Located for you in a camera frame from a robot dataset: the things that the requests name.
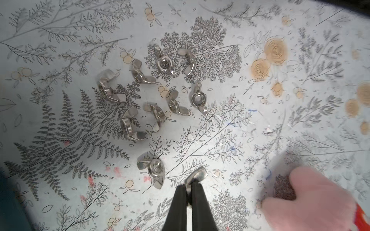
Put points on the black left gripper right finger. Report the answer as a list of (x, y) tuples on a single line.
[(202, 218)]

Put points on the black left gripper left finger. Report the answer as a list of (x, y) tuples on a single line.
[(177, 217)]

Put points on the silver wing nut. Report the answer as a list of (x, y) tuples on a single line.
[(199, 99), (138, 74), (158, 114), (164, 63), (104, 78), (196, 176), (174, 105), (152, 166), (127, 127), (191, 60)]

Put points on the teal plastic storage box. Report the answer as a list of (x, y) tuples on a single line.
[(13, 216)]

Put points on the pink plush toy red hat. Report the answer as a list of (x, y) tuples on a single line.
[(320, 205)]

